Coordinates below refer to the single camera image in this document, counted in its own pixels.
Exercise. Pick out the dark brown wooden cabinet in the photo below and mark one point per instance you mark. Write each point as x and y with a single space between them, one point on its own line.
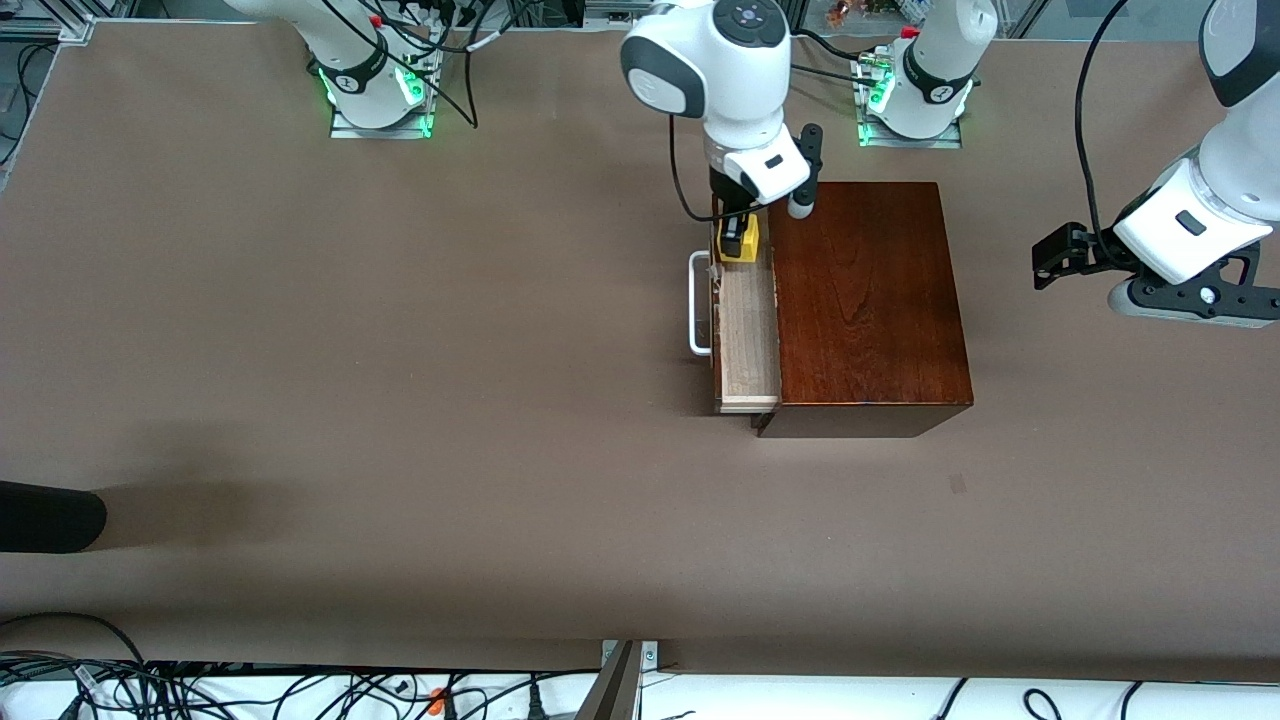
870 300

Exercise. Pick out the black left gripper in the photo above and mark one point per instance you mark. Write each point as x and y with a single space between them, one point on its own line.
1098 251

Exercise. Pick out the light wood drawer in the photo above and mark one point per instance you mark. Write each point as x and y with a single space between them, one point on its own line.
748 340

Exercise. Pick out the black ribbed foam cylinder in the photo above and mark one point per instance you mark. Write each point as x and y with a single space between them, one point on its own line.
50 517

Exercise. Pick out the aluminium frame profile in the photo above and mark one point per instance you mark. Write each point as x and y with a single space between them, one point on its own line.
60 25

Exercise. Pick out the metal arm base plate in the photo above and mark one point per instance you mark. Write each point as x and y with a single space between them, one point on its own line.
880 140
345 128

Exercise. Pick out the yellow wooden cube block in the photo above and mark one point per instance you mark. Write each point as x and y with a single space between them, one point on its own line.
752 245

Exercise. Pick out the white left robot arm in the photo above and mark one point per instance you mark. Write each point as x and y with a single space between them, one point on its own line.
1230 170

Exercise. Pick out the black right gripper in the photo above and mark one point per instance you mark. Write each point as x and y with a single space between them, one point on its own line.
727 193

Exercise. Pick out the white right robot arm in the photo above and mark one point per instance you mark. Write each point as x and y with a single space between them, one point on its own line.
730 90

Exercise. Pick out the aluminium table bracket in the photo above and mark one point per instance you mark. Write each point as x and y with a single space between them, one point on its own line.
615 690

